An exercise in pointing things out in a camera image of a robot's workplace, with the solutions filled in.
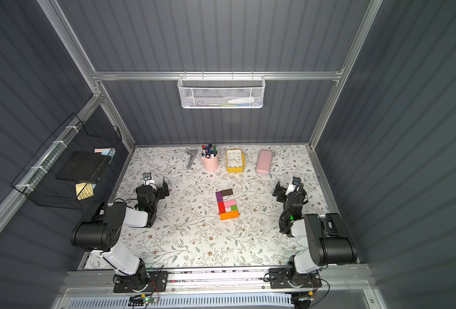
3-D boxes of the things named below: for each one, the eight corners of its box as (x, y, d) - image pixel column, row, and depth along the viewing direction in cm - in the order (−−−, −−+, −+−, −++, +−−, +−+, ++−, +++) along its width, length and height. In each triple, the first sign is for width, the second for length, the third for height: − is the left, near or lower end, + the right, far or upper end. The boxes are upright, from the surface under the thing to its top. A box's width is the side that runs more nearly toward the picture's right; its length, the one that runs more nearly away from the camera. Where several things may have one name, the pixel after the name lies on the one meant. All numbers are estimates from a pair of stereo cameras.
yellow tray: (226, 172, 110) (225, 168, 108) (226, 152, 120) (226, 149, 117) (244, 172, 110) (245, 168, 108) (243, 152, 120) (244, 149, 117)
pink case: (255, 173, 109) (256, 170, 107) (257, 152, 120) (258, 149, 117) (271, 175, 108) (272, 171, 106) (271, 154, 119) (272, 150, 116)
